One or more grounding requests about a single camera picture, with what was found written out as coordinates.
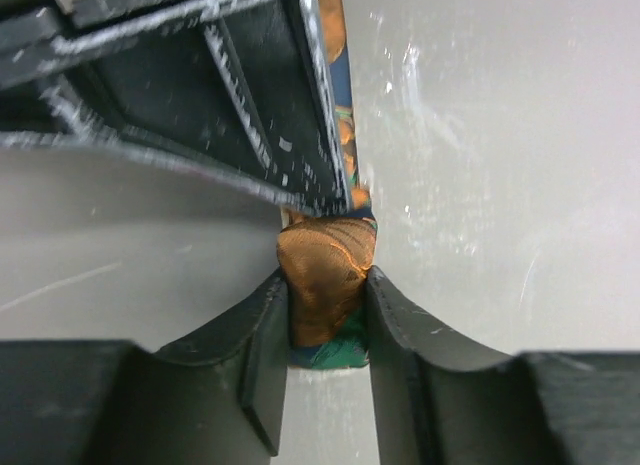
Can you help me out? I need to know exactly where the orange blue leaf-pattern tie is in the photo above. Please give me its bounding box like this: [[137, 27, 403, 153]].
[[277, 0, 378, 370]]

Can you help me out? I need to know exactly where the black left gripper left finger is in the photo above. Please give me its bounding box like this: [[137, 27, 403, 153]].
[[1, 274, 288, 464]]

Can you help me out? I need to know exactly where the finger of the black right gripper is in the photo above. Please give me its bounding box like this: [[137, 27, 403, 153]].
[[1, 0, 353, 216]]

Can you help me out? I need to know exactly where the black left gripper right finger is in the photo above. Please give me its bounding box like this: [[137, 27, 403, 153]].
[[365, 268, 639, 464]]

